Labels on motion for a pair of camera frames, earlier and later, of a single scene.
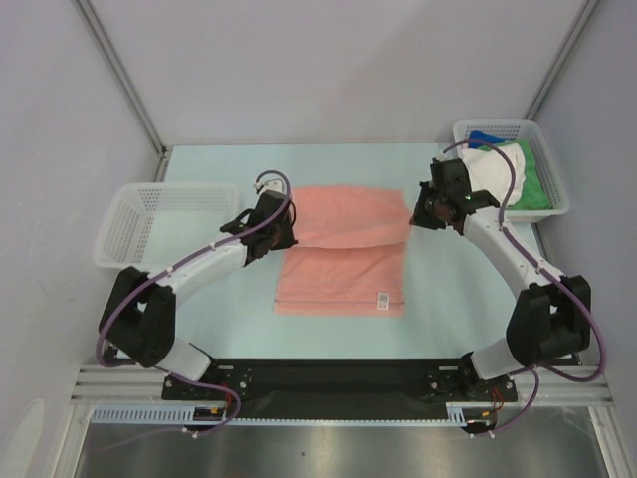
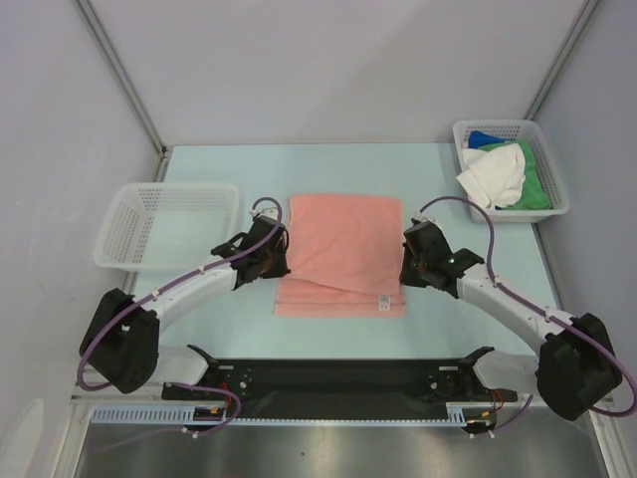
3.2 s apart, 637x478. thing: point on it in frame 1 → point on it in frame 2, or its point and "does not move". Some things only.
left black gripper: (287, 240) → (281, 269)
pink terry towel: (348, 258) does not move
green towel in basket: (533, 195) does not move
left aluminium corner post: (116, 67) does not move
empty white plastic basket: (148, 224) does not move
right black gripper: (426, 210) → (411, 266)
